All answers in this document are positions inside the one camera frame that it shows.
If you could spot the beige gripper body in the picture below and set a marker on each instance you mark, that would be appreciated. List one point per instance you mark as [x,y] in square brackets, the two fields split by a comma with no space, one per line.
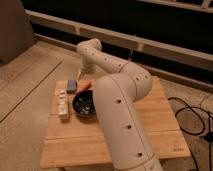
[84,71]

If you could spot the orange pepper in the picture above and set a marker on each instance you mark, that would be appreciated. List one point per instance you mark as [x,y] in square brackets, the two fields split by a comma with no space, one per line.
[83,86]

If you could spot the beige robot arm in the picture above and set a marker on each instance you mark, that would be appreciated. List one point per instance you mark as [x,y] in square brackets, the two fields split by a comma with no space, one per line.
[114,96]

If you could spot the dark ceramic cup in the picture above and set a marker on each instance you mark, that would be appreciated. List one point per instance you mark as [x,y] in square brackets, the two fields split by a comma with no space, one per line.
[83,104]

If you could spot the dark blue rectangular block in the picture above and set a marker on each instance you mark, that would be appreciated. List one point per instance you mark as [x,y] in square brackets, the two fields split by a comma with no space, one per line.
[71,86]

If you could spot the wooden board table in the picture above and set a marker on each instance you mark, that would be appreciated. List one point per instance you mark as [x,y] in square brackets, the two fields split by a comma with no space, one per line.
[80,141]

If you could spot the beige couch corner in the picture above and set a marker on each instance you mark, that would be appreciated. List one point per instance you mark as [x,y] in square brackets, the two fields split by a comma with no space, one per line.
[16,33]

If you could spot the white shelf rail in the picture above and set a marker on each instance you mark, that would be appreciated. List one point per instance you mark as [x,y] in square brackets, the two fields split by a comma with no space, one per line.
[170,52]

